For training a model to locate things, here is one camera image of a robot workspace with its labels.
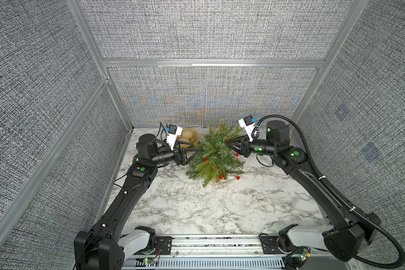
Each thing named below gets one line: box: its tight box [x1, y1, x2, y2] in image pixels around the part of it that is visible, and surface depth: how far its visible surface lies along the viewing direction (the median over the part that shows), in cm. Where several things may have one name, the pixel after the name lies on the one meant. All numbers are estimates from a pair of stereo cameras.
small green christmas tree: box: [186, 118, 246, 187], surface depth 73 cm
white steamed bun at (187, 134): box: [181, 129, 193, 139], surface depth 111 cm
